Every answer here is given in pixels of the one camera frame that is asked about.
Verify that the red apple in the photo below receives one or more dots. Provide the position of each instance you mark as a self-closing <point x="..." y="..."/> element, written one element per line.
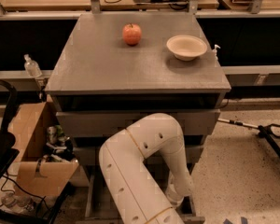
<point x="131" y="34"/>

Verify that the white paper bowl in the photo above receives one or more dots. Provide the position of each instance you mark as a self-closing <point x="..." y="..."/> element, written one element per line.
<point x="186" y="47"/>

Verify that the items in cardboard box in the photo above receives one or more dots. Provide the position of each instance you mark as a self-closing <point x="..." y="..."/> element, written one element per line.
<point x="58" y="147"/>

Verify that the black chair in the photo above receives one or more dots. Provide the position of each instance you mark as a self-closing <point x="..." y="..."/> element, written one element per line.
<point x="8" y="139"/>

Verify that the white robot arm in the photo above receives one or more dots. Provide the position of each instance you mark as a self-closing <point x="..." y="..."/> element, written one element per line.
<point x="136" y="194"/>

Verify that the clear sanitizer bottle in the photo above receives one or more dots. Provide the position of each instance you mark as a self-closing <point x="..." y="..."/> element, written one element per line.
<point x="32" y="68"/>

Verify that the black floor stand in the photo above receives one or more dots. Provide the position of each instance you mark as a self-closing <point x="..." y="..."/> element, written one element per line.
<point x="266" y="132"/>

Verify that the silver metal rod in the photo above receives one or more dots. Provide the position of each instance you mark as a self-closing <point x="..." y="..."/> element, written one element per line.
<point x="238" y="123"/>

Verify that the grey bottom drawer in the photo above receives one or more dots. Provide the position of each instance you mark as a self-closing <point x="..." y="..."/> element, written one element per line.
<point x="101" y="209"/>

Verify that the grey top drawer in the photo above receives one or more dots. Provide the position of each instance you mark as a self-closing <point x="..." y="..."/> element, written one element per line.
<point x="90" y="124"/>

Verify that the grey drawer cabinet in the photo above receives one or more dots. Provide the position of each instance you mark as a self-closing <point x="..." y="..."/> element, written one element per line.
<point x="98" y="72"/>

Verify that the cardboard box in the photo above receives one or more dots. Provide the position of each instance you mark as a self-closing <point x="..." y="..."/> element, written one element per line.
<point x="35" y="175"/>

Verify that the white pump bottle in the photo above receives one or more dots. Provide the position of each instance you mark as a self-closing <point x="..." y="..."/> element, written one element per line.
<point x="216" y="49"/>

